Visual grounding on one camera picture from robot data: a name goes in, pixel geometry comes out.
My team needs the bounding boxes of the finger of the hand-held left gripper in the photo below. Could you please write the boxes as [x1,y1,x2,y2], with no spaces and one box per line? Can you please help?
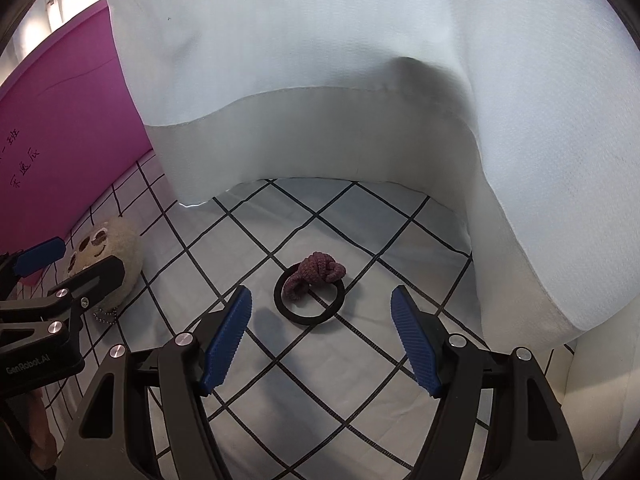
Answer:
[0,237,67,301]
[0,254,127,348]

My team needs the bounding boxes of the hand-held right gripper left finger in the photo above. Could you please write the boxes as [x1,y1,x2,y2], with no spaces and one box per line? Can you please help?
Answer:
[52,285,253,480]

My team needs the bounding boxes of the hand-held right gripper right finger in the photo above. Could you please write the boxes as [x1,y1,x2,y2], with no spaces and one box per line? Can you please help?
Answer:
[390,285,586,480]

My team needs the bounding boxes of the beige plush keychain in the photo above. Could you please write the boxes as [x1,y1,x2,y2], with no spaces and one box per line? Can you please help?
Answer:
[65,215,146,326]

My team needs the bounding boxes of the black hair tie knitted knot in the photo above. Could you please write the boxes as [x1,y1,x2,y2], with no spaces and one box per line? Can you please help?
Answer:
[273,251,347,325]

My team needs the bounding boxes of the person's left hand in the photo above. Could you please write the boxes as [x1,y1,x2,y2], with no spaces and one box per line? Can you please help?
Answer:
[27,392,57,468]

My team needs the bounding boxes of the white black grid bedsheet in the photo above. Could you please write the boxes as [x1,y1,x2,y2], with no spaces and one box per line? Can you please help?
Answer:
[15,152,576,480]

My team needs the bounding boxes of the magenta board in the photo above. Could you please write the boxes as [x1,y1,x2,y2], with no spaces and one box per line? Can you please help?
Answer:
[0,0,156,291]

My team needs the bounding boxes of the white curtain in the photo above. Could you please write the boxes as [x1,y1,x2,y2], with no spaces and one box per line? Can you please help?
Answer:
[100,0,640,461]

